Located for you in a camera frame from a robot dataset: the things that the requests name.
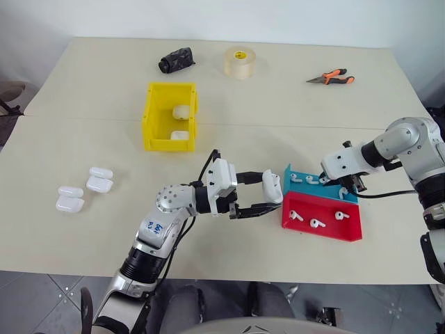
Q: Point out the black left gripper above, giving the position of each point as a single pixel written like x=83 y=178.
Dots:
x=233 y=208

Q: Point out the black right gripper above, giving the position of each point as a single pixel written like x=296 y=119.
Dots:
x=355 y=182

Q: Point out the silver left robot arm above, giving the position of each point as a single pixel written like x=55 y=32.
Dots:
x=167 y=202

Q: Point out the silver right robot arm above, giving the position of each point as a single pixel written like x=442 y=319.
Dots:
x=403 y=135

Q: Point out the yellow plastic bin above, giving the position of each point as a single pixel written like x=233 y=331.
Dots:
x=153 y=118

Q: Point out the white earbud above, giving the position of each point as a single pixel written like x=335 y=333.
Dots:
x=315 y=223
x=310 y=179
x=295 y=215
x=325 y=180
x=343 y=193
x=340 y=215
x=295 y=178

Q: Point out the teal plastic tray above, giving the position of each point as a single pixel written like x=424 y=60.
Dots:
x=313 y=191

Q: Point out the red plastic tray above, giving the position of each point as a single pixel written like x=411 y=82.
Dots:
x=347 y=231

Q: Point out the orange black pliers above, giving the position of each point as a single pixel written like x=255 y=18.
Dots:
x=327 y=78

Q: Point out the clear adhesive tape roll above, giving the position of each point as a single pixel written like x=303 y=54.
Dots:
x=240 y=64

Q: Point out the black floor object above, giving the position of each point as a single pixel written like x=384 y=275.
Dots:
x=328 y=315

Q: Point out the black rolled pouch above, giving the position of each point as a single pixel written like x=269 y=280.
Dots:
x=175 y=61

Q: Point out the dark curved strip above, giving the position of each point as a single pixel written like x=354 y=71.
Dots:
x=87 y=306

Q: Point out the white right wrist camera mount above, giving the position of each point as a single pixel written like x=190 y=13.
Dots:
x=342 y=161

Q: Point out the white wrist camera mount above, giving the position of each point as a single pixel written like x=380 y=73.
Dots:
x=220 y=175
x=342 y=161

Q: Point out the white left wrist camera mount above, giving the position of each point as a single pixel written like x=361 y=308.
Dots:
x=220 y=175

